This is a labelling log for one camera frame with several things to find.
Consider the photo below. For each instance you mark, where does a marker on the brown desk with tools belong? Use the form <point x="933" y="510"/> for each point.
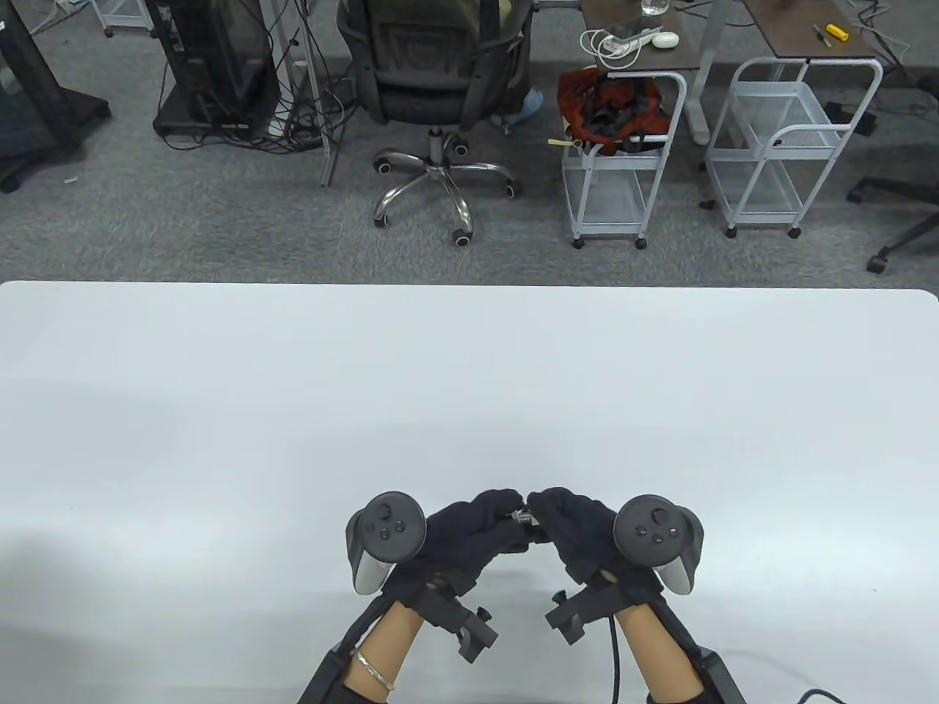
<point x="792" y="33"/>

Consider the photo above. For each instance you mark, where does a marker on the white cart holding bag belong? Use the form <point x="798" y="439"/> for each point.
<point x="609" y="194"/>

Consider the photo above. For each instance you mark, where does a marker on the black mesh office chair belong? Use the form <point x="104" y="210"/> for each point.
<point x="418" y="95"/>

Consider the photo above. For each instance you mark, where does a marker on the red bag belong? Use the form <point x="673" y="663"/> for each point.
<point x="579" y="95"/>

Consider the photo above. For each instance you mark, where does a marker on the white desk leg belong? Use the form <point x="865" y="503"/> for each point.
<point x="700" y="95"/>

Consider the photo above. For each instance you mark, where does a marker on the brown desk with power strip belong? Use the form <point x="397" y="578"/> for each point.
<point x="682" y="55"/>

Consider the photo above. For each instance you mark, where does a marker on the black rolling stand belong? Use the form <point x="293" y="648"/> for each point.
<point x="37" y="95"/>

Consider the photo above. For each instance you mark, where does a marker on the white power strip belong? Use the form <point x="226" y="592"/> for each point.
<point x="631" y="37"/>

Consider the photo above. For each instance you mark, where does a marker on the silver metal frame post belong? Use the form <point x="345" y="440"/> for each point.
<point x="323" y="147"/>

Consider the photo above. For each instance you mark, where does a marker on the black chair base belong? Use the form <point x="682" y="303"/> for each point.
<point x="910" y="235"/>

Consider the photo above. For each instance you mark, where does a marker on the black forearm sensor box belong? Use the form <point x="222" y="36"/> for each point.
<point x="323" y="678"/>
<point x="719" y="678"/>

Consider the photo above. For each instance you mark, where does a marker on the small thin screwdriver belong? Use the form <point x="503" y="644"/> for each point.
<point x="821" y="35"/>

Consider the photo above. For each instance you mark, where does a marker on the clear drinking glass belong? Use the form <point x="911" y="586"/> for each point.
<point x="654" y="7"/>

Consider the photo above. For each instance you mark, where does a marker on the black power adapter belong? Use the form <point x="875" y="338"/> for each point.
<point x="851" y="117"/>

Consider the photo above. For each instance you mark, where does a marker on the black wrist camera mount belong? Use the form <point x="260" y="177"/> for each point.
<point x="469" y="631"/>
<point x="579" y="612"/>

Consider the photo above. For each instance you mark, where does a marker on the black VR controller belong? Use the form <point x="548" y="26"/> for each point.
<point x="653" y="528"/>
<point x="389" y="524"/>

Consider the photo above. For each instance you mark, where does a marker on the small white cart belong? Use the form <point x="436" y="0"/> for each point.
<point x="110" y="15"/>

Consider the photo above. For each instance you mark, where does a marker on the person's right forearm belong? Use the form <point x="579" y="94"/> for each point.
<point x="649" y="653"/>

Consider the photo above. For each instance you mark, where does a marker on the person's left hand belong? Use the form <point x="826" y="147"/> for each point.
<point x="469" y="535"/>

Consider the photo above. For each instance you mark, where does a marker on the black computer tower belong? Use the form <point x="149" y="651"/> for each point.
<point x="213" y="59"/>

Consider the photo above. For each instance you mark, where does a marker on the white round puck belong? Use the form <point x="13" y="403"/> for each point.
<point x="665" y="39"/>

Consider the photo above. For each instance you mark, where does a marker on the person's left forearm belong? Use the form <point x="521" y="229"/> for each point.
<point x="389" y="645"/>

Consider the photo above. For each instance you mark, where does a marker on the person's right hand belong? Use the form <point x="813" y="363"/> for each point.
<point x="579" y="528"/>

